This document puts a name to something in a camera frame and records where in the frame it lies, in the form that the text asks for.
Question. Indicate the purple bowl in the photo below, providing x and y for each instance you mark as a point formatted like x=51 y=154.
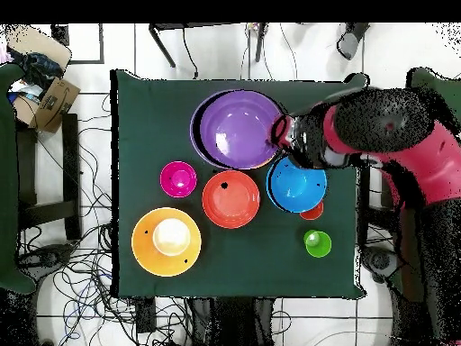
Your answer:
x=237 y=129

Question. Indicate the large blue bowl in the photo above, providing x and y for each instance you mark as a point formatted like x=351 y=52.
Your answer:
x=297 y=187

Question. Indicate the large orange bowl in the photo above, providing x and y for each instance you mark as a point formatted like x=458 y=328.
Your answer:
x=144 y=245

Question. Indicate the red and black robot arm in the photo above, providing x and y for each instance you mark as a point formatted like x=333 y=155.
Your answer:
x=414 y=151

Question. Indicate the red-orange bowl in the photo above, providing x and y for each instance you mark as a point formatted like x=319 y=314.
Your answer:
x=230 y=200

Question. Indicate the orange cup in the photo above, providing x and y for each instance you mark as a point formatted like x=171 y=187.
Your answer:
x=313 y=215

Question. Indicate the pink bowl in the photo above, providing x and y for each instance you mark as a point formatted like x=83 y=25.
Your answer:
x=178 y=179

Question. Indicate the person's foot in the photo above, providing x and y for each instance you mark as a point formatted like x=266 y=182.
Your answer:
x=351 y=43

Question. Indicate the green cup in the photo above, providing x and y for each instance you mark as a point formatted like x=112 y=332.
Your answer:
x=318 y=245

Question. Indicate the dark green tablecloth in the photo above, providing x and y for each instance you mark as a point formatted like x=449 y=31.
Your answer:
x=144 y=144

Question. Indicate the black metal stand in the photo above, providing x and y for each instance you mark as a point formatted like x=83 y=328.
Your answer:
x=162 y=45

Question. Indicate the green cloth side table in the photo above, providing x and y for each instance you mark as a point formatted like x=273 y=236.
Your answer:
x=446 y=93
x=7 y=180

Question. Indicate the black power strip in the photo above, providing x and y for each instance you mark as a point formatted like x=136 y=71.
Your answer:
x=145 y=315

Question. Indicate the brown cardboard box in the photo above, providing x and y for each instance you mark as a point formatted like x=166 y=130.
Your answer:
x=54 y=108

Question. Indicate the beige cardboard sheet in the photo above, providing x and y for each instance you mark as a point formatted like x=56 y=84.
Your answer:
x=39 y=41

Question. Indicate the black pedestal leg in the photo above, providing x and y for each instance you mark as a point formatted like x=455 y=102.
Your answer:
x=45 y=259
x=378 y=261

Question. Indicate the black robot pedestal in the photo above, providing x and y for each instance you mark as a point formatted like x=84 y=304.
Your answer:
x=230 y=320

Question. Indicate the black rectangular frame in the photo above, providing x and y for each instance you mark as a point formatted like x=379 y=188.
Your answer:
x=101 y=43

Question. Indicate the black stool frame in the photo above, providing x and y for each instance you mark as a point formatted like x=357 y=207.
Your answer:
x=70 y=173

